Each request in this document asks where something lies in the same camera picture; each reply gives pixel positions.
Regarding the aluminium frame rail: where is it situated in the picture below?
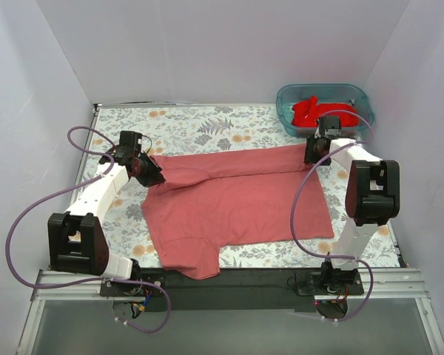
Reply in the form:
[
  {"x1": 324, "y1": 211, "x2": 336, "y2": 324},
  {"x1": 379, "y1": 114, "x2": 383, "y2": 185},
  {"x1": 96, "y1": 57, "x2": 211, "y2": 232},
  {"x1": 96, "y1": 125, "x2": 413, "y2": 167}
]
[{"x1": 17, "y1": 268, "x2": 444, "y2": 354}]

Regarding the pink t shirt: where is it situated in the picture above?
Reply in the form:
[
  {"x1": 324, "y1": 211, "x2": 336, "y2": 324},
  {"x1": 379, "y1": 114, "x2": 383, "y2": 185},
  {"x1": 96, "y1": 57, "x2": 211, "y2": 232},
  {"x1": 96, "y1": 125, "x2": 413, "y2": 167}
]
[{"x1": 142, "y1": 144, "x2": 334, "y2": 280}]

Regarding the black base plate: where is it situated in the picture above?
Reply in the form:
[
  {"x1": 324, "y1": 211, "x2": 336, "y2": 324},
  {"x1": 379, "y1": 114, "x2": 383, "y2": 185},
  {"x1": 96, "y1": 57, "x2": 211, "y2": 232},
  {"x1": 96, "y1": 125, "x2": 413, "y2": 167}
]
[{"x1": 99, "y1": 268, "x2": 366, "y2": 314}]

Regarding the teal plastic bin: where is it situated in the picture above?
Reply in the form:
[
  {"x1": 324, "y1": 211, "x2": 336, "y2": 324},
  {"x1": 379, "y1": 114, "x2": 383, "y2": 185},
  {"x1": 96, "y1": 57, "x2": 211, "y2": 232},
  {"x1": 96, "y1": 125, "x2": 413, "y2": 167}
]
[{"x1": 275, "y1": 84, "x2": 374, "y2": 138}]

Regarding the red t shirt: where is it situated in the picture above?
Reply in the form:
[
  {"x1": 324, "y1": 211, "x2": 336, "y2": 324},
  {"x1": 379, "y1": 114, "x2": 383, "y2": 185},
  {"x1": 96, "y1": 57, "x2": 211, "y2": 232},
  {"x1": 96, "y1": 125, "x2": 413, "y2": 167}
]
[{"x1": 291, "y1": 96, "x2": 359, "y2": 128}]

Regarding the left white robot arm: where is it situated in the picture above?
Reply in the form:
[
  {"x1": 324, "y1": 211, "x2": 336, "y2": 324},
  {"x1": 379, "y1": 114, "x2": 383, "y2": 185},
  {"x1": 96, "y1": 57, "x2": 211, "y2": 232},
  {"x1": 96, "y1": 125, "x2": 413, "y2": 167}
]
[{"x1": 47, "y1": 131, "x2": 165, "y2": 296}]

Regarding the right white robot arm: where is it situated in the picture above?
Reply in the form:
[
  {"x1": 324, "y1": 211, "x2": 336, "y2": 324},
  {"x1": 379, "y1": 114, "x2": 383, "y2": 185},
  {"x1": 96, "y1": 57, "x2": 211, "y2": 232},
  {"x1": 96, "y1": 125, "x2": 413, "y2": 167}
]
[{"x1": 304, "y1": 109, "x2": 400, "y2": 294}]

